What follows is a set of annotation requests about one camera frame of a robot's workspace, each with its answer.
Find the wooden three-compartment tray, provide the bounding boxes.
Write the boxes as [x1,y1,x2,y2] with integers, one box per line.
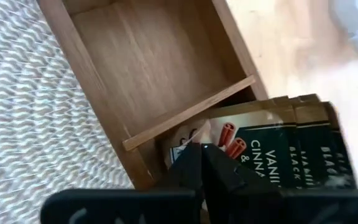
[37,0,270,190]

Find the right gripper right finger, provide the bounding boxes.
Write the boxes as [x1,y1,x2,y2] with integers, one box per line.
[201,142,282,192]

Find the round woven rope placemat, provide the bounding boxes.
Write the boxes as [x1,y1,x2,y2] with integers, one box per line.
[0,0,135,224]

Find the vanilla cinnamon tea packet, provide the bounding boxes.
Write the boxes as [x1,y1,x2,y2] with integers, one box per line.
[272,93,323,108]
[292,101,338,190]
[162,104,304,190]
[321,101,358,190]

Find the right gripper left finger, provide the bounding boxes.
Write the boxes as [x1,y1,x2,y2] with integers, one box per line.
[165,142,204,191]

